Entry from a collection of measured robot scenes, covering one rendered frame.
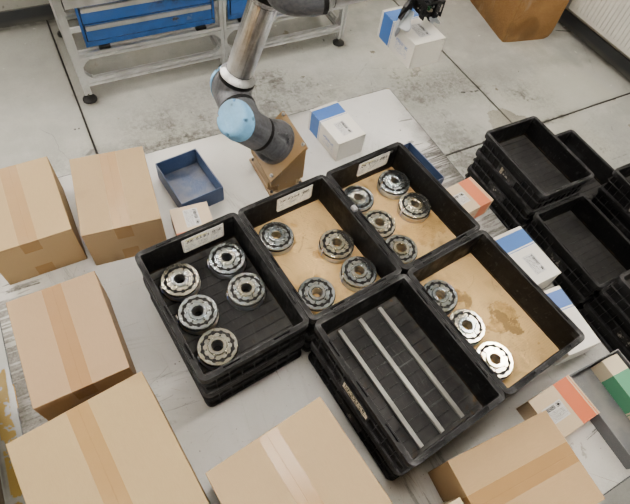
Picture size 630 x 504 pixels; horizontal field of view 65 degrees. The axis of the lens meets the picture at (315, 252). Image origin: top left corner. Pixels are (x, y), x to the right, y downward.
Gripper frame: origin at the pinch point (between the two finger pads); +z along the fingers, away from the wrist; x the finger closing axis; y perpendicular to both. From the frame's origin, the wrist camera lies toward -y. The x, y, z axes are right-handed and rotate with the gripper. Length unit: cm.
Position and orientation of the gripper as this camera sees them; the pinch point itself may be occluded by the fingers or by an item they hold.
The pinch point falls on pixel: (411, 31)
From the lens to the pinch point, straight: 181.8
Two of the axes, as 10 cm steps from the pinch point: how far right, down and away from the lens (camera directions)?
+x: 8.8, -3.4, 3.3
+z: -1.0, 5.4, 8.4
